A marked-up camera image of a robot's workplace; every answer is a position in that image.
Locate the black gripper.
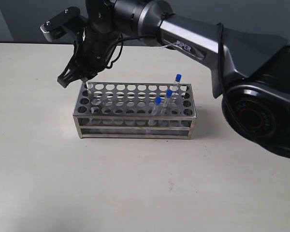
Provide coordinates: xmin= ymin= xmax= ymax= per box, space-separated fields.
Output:
xmin=57 ymin=26 xmax=120 ymax=87

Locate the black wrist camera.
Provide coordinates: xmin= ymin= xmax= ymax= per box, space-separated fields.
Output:
xmin=40 ymin=6 xmax=88 ymax=42

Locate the steel test tube rack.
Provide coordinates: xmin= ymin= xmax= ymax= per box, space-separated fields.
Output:
xmin=73 ymin=82 xmax=197 ymax=139

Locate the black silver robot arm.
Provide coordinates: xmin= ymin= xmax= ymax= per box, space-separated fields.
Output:
xmin=58 ymin=0 xmax=290 ymax=159

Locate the blue capped test tube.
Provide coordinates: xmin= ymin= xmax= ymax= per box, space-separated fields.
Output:
xmin=86 ymin=81 xmax=93 ymax=114
xmin=161 ymin=89 xmax=173 ymax=115
xmin=172 ymin=74 xmax=182 ymax=96
xmin=148 ymin=97 xmax=162 ymax=126

